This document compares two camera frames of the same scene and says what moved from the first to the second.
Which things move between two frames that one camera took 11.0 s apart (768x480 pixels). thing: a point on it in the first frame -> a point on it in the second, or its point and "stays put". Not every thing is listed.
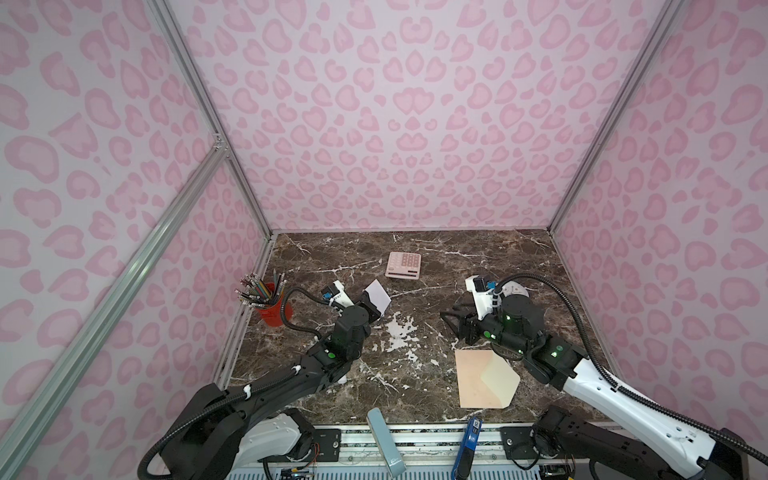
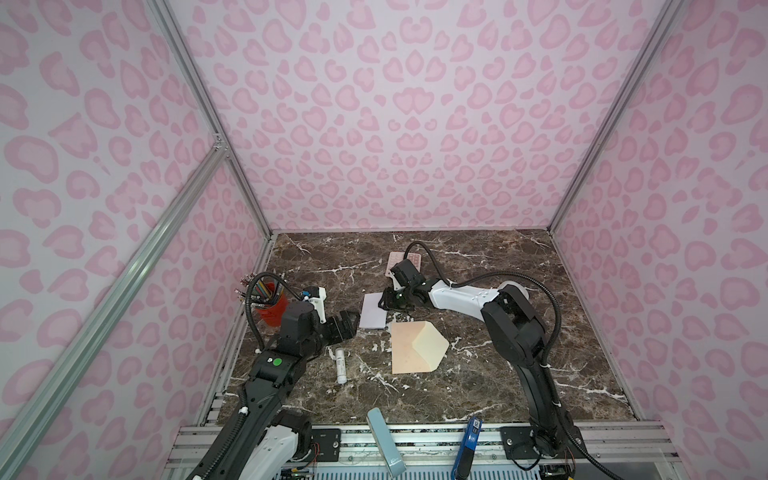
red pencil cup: [272, 314] stays put
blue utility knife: [463, 462] stays put
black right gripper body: [492, 328] -> [395, 300]
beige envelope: [484, 380] -> [417, 346]
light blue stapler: [385, 444] stays put
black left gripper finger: [371, 308] -> [348, 323]
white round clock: [514, 288] stays put
